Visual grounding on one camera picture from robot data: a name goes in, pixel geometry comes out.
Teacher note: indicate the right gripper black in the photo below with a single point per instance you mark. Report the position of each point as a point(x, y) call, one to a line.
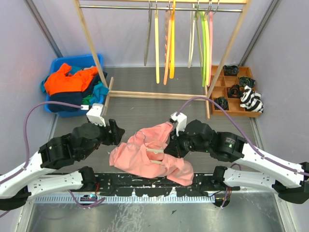
point(174, 148)

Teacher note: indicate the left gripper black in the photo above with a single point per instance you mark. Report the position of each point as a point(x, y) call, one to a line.
point(117, 134)

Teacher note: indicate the pink t shirt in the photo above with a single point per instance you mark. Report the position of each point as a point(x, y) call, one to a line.
point(133, 158)

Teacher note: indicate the cream hanger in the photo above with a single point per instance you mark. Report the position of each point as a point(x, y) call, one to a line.
point(156, 151)

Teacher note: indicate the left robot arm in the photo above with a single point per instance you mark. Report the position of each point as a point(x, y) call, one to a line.
point(27, 182)

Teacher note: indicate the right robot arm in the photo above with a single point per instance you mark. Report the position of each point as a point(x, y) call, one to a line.
point(288, 180)

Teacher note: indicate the yellow green hanger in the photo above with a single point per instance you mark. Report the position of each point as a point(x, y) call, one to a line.
point(208, 49)

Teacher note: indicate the white hanger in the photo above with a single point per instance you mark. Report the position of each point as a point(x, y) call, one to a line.
point(191, 38)

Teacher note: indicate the light orange hanger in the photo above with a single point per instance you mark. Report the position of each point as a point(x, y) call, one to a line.
point(167, 46)

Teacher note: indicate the pale yellow hanger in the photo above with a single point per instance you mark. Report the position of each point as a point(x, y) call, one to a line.
point(156, 32)

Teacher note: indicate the rolled dark sock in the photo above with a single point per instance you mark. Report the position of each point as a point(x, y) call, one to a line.
point(234, 92)
point(246, 81)
point(231, 70)
point(222, 102)

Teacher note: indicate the teal garment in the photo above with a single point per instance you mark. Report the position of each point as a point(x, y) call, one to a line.
point(98, 94)

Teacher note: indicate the navy garment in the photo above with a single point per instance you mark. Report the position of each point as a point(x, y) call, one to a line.
point(76, 98)

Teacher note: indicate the wooden compartment tray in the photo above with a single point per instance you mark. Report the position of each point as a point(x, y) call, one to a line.
point(223, 84)

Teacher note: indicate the black white striped cloth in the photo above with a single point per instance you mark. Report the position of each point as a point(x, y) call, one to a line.
point(251, 100)

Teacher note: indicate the orange garment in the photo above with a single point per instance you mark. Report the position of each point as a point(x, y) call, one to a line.
point(60, 81)

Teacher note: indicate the blue plastic bin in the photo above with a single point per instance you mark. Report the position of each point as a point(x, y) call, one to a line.
point(81, 62)

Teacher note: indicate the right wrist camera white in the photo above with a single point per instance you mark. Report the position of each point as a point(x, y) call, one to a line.
point(181, 121)

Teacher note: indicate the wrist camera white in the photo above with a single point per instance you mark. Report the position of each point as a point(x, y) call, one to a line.
point(181, 121)
point(96, 113)

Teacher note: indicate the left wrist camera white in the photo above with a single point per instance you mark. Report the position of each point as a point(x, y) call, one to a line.
point(96, 113)

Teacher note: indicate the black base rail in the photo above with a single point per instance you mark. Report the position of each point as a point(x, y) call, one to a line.
point(125, 185)

